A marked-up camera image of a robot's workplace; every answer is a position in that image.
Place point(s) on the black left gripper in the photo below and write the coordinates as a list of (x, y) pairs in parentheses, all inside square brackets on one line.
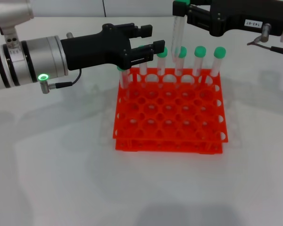
[(94, 49)]

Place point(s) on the green capped test tube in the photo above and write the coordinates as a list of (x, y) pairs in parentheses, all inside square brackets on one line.
[(143, 68), (124, 80), (161, 68), (185, 53), (219, 52), (178, 35), (200, 51)]

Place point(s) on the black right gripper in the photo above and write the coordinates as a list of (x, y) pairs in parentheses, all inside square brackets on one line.
[(238, 14)]

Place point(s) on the orange test tube rack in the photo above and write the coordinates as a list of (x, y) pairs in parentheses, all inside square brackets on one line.
[(169, 131)]

